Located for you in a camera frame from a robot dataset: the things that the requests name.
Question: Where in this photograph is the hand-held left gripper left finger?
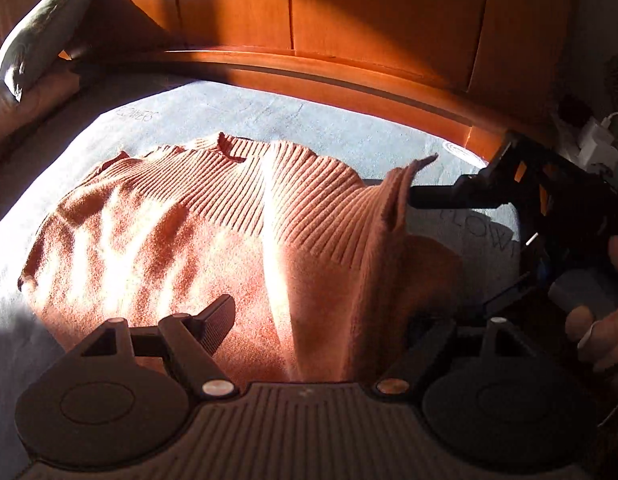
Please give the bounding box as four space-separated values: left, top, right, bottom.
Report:
81 294 238 400

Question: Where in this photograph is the white power adapter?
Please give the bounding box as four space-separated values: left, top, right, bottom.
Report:
576 111 618 167

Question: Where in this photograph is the dark blue pillow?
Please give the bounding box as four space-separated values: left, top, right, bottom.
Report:
0 0 113 103

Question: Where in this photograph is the folded floral quilt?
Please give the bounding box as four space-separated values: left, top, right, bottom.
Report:
0 67 83 161

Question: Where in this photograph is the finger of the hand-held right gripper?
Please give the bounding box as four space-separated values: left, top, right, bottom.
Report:
482 270 536 318
408 174 512 212

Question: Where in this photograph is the wooden headboard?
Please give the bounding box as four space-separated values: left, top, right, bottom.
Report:
54 0 582 162

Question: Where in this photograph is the orange knit sweater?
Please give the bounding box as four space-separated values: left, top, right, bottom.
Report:
16 132 466 386

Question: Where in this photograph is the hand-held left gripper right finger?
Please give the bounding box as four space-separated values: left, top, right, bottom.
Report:
376 316 540 397

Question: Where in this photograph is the person's right hand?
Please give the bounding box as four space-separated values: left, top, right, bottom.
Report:
564 234 618 377

